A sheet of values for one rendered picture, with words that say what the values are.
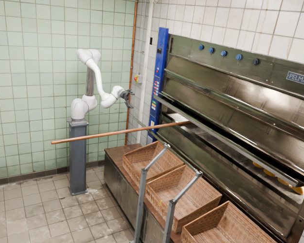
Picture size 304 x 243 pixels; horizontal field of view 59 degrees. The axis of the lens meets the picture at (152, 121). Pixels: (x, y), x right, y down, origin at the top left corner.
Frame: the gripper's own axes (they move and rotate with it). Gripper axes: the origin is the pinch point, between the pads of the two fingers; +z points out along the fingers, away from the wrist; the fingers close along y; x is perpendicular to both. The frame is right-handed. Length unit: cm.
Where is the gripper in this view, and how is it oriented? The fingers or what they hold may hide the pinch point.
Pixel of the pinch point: (132, 101)
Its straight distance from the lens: 261.4
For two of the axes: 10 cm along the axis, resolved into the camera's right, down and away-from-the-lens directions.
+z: 5.0, 3.8, -7.8
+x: -8.6, 1.1, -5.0
